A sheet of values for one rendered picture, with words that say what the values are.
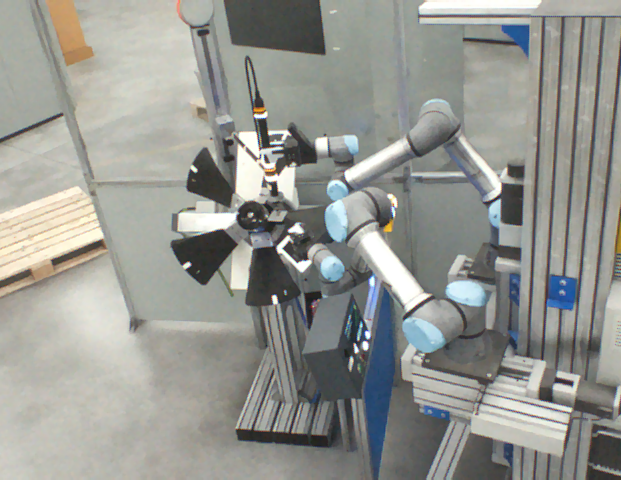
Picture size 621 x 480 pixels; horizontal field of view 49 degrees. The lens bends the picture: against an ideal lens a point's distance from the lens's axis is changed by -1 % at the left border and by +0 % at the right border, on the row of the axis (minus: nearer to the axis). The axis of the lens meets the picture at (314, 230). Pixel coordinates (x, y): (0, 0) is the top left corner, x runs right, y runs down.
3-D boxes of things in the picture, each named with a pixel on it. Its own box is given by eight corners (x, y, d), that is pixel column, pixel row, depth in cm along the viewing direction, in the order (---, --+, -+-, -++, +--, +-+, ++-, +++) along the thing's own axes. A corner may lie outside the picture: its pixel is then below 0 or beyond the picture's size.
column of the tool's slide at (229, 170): (257, 343, 389) (189, 26, 297) (270, 339, 391) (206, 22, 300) (260, 349, 384) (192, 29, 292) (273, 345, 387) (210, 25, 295)
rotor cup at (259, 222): (239, 209, 280) (228, 203, 267) (272, 198, 277) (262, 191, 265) (248, 242, 277) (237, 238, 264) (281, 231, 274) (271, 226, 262)
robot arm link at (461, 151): (501, 235, 251) (409, 124, 235) (500, 214, 263) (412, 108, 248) (529, 218, 245) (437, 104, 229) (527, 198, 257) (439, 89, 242)
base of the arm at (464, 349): (497, 337, 215) (497, 312, 210) (484, 369, 204) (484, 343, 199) (450, 328, 222) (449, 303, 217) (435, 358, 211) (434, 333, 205)
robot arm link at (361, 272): (386, 170, 219) (359, 262, 256) (360, 182, 214) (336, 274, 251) (410, 193, 213) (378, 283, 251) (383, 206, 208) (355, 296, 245)
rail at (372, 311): (382, 254, 310) (381, 239, 306) (391, 254, 310) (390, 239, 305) (350, 398, 236) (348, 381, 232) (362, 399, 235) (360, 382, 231)
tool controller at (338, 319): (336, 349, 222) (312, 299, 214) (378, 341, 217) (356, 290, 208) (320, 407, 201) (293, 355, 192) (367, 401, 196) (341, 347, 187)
